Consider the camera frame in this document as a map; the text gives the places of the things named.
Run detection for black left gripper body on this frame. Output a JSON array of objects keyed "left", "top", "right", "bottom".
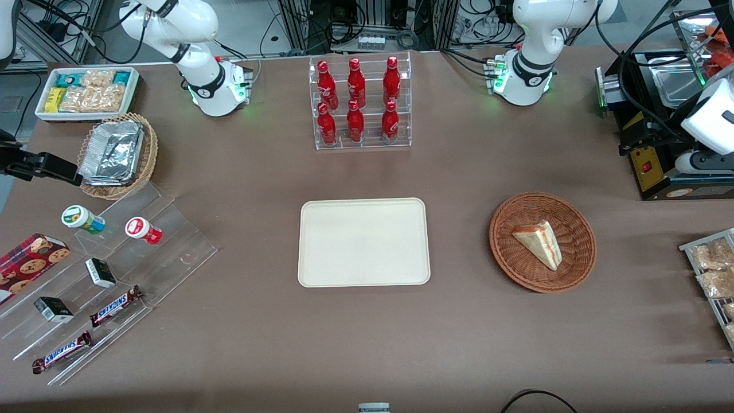
[{"left": 619, "top": 112, "right": 686, "bottom": 157}]

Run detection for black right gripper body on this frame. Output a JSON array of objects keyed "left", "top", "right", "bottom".
[{"left": 0, "top": 130, "right": 38, "bottom": 180}]

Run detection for triangular sandwich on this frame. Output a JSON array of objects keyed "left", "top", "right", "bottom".
[{"left": 512, "top": 220, "right": 563, "bottom": 272}]

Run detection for light wicker basket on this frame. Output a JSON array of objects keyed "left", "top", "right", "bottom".
[{"left": 77, "top": 112, "right": 159, "bottom": 201}]

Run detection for tray of packaged snacks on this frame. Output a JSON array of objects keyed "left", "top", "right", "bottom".
[{"left": 679, "top": 228, "right": 734, "bottom": 352}]

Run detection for round brown wicker basket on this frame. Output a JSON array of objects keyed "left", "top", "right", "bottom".
[{"left": 489, "top": 192, "right": 598, "bottom": 294}]

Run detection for cream rectangular tray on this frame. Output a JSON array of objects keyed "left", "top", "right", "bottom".
[{"left": 297, "top": 197, "right": 431, "bottom": 288}]

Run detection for black food warmer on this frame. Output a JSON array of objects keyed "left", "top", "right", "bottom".
[{"left": 595, "top": 0, "right": 734, "bottom": 201}]

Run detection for steel warmer pan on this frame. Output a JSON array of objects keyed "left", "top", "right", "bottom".
[{"left": 653, "top": 68, "right": 705, "bottom": 108}]

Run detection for green lidded cup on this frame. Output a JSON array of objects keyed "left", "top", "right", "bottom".
[{"left": 61, "top": 205, "right": 106, "bottom": 235}]

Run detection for stack of foil trays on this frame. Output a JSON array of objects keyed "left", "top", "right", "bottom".
[{"left": 79, "top": 120, "right": 145, "bottom": 186}]

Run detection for yellow snack pack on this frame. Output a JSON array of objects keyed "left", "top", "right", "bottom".
[{"left": 44, "top": 87, "right": 67, "bottom": 114}]

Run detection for clear cracker pack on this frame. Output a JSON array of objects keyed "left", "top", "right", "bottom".
[
  {"left": 60, "top": 84, "right": 126, "bottom": 113},
  {"left": 80, "top": 69, "right": 116, "bottom": 88}
]

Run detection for red plaid cookie box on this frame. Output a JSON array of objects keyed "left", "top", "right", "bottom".
[{"left": 0, "top": 232, "right": 71, "bottom": 305}]

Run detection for red lidded cup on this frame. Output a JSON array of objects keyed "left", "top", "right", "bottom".
[{"left": 124, "top": 216, "right": 163, "bottom": 246}]

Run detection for white plastic snack bin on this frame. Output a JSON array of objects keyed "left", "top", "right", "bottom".
[{"left": 34, "top": 67, "right": 142, "bottom": 123}]

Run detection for small black box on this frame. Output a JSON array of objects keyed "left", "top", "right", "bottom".
[
  {"left": 33, "top": 296, "right": 75, "bottom": 324},
  {"left": 84, "top": 258, "right": 118, "bottom": 289}
]

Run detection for red sausages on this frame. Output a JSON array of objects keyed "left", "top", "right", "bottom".
[{"left": 704, "top": 23, "right": 734, "bottom": 78}]

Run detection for clear acrylic step display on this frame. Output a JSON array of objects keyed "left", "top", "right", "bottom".
[{"left": 0, "top": 182, "right": 220, "bottom": 387}]

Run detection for snickers bar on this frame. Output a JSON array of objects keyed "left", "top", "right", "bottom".
[
  {"left": 89, "top": 285, "right": 143, "bottom": 328},
  {"left": 31, "top": 330, "right": 94, "bottom": 375}
]

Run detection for red cola bottle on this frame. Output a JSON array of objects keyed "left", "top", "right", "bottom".
[
  {"left": 381, "top": 100, "right": 400, "bottom": 143},
  {"left": 382, "top": 56, "right": 401, "bottom": 106},
  {"left": 346, "top": 99, "right": 365, "bottom": 143},
  {"left": 317, "top": 60, "right": 338, "bottom": 111},
  {"left": 317, "top": 102, "right": 338, "bottom": 146},
  {"left": 348, "top": 57, "right": 367, "bottom": 109}
]

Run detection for clear acrylic bottle rack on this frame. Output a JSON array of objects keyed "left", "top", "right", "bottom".
[{"left": 308, "top": 51, "right": 413, "bottom": 151}]

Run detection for black table cable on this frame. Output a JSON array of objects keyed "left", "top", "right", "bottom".
[{"left": 499, "top": 389, "right": 580, "bottom": 413}]

